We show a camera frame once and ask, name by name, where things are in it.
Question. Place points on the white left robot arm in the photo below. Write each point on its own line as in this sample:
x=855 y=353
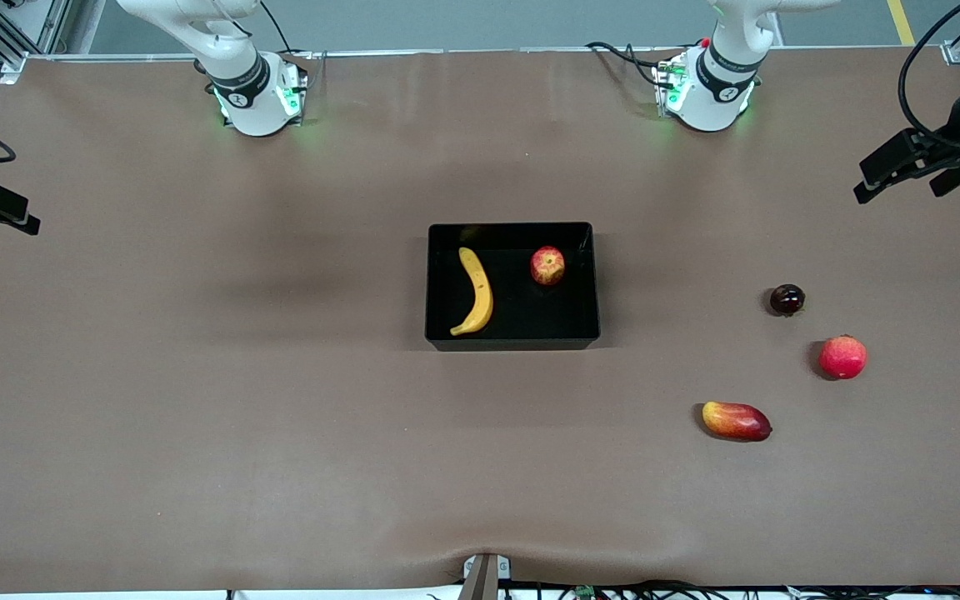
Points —
x=717 y=79

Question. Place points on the black plastic box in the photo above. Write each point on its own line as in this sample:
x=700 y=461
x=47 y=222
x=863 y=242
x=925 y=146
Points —
x=522 y=312

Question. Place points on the dark purple mangosteen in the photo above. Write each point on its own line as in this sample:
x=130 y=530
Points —
x=787 y=300

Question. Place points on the metal table edge bracket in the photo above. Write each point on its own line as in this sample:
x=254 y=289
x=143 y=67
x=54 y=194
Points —
x=484 y=575

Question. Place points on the round red peach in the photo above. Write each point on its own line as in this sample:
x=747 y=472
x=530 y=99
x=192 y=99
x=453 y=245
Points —
x=842 y=357

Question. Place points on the yellow banana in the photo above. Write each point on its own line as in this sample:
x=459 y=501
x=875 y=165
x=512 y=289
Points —
x=480 y=292

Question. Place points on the red yellow apple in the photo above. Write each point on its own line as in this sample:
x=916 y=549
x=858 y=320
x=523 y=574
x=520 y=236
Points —
x=547 y=265

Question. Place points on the red yellow mango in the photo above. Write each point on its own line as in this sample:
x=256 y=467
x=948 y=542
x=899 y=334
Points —
x=734 y=421

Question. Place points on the brown table mat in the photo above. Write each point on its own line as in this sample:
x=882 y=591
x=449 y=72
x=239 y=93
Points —
x=197 y=433

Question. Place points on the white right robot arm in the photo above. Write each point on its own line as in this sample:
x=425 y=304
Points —
x=230 y=58

